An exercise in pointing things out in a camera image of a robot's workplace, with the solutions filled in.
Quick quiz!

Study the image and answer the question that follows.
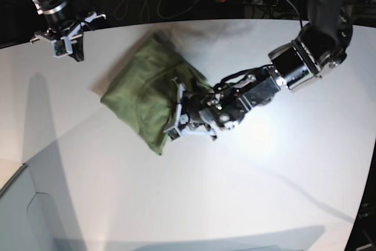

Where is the grey looped cable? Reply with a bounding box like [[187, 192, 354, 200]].
[[113, 0, 203, 21]]

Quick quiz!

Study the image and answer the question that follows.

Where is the wrist camera left side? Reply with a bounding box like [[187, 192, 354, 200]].
[[163, 127, 183, 142]]

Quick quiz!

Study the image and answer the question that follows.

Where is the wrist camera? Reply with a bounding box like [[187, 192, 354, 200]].
[[51, 37, 73, 58], [163, 127, 183, 142]]

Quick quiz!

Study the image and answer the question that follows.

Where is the wrist camera right side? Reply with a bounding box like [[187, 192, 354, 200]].
[[51, 37, 73, 58]]

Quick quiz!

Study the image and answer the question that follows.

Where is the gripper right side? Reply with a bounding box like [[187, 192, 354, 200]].
[[29, 9, 106, 62]]

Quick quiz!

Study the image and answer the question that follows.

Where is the green T-shirt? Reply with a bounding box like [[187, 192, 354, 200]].
[[100, 33, 211, 155]]

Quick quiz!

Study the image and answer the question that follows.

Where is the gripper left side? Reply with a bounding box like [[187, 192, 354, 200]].
[[163, 77, 217, 140]]

